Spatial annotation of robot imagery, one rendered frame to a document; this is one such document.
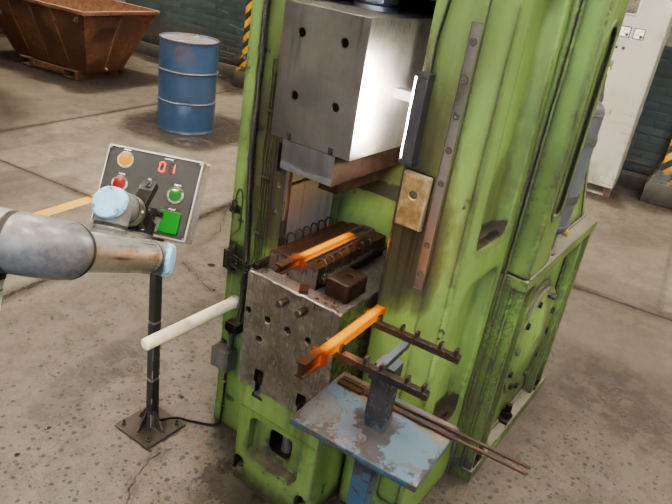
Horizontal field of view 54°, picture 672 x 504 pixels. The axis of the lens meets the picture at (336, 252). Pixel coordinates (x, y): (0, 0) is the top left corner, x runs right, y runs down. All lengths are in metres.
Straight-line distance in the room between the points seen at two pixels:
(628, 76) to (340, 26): 5.30
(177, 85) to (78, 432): 4.32
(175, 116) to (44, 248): 5.51
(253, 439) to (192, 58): 4.60
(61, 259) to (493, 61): 1.18
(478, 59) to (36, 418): 2.22
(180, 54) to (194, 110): 0.54
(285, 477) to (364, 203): 1.05
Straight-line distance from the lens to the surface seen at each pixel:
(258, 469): 2.61
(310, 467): 2.42
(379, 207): 2.48
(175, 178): 2.30
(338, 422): 1.91
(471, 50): 1.87
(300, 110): 2.00
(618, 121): 7.05
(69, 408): 3.07
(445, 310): 2.06
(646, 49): 6.97
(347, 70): 1.89
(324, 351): 1.68
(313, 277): 2.11
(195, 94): 6.66
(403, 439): 1.91
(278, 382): 2.31
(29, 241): 1.27
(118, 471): 2.77
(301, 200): 2.36
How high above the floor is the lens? 1.93
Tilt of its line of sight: 25 degrees down
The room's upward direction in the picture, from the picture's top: 9 degrees clockwise
